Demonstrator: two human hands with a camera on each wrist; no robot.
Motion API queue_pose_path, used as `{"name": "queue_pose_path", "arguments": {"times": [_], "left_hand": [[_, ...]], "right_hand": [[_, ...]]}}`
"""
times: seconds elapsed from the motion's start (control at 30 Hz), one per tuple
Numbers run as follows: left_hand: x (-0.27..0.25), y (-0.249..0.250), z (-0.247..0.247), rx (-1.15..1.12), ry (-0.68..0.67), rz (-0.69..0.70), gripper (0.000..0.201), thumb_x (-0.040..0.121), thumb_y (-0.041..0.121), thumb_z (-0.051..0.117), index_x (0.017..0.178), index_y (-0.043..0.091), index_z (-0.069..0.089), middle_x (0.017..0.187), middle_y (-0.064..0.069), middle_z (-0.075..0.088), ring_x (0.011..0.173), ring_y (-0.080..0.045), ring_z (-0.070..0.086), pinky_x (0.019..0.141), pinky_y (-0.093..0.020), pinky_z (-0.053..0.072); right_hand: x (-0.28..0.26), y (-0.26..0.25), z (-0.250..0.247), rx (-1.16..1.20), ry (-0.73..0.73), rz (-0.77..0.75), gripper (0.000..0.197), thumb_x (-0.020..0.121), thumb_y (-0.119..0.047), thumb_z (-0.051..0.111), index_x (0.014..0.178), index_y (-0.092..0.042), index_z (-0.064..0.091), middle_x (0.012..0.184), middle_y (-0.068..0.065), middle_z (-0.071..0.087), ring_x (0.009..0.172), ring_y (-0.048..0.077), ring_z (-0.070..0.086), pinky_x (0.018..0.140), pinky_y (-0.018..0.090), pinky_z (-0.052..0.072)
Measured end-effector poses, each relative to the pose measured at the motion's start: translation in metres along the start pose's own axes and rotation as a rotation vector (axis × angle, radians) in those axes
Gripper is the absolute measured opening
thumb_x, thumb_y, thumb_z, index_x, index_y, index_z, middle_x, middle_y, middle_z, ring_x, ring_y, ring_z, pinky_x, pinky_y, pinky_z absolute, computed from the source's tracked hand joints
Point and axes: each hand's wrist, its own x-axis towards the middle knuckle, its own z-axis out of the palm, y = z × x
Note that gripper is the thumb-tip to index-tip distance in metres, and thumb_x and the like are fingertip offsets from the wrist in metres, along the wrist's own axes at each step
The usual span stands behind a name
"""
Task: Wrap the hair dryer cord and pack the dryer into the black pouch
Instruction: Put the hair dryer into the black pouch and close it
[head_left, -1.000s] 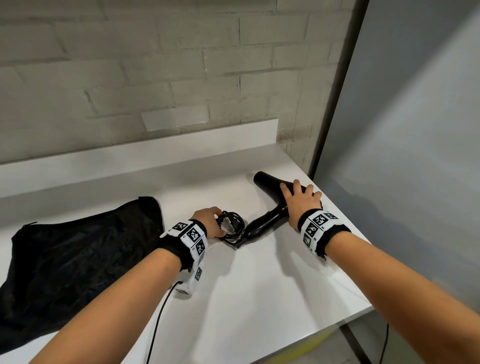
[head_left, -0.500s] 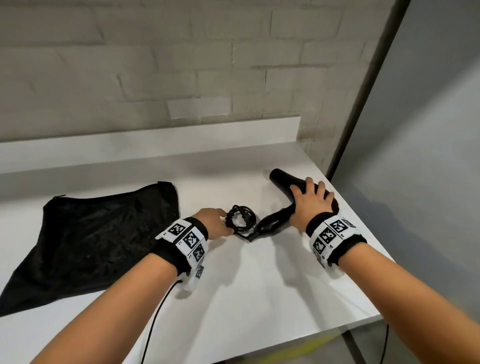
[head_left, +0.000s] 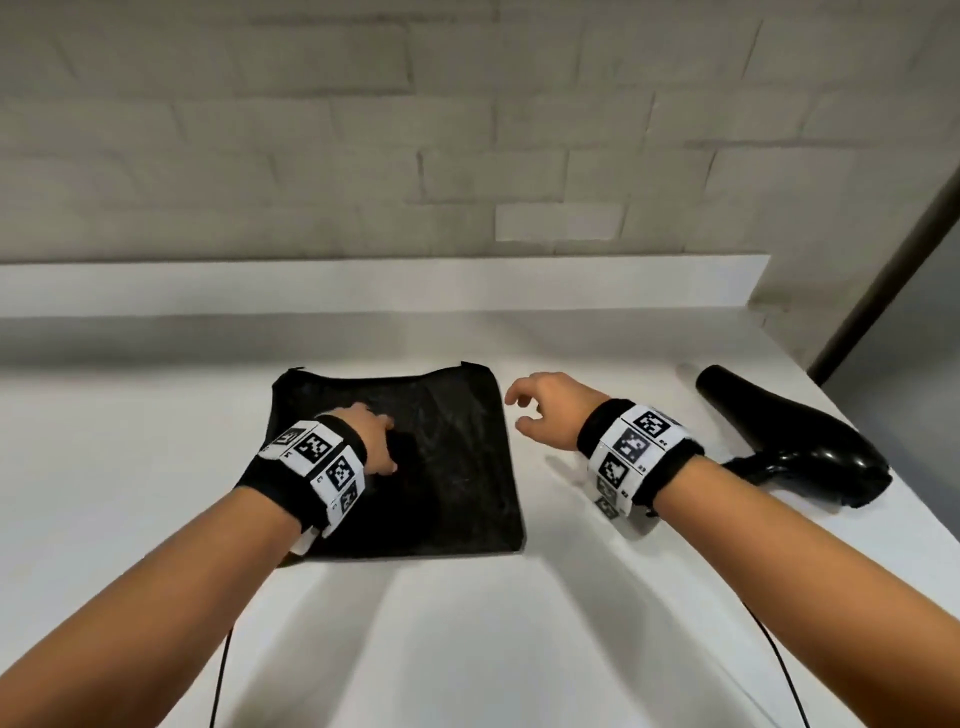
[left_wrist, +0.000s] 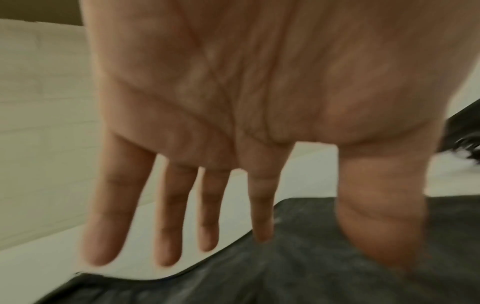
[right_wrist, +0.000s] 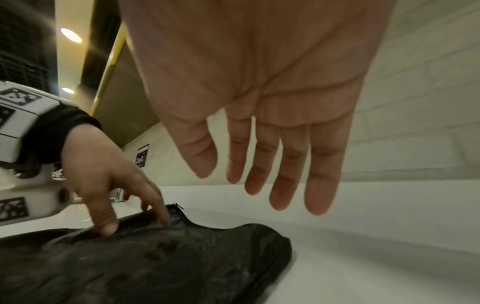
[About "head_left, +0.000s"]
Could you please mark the person's right hand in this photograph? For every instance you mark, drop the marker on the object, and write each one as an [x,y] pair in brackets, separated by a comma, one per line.
[551,409]

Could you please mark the person's left hand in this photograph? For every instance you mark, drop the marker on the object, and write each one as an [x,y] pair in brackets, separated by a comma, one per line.
[371,439]

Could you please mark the black fabric pouch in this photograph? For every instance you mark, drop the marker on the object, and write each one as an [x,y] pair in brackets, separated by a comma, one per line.
[442,465]

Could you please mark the black hair dryer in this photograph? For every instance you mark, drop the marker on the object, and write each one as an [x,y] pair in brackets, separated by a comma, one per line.
[787,435]

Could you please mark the person's right forearm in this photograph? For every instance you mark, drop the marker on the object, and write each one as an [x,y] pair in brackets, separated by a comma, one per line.
[810,592]

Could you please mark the person's left forearm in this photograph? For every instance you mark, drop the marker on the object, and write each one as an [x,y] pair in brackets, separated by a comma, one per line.
[127,630]

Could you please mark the black wristband with marker tiles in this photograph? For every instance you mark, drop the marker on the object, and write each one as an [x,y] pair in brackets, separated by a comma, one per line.
[315,465]
[637,450]

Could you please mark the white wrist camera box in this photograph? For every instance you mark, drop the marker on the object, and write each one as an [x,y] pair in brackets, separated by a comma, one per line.
[304,541]
[615,510]

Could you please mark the dark corner post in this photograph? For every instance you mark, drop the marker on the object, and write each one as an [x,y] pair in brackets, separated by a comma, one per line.
[877,292]

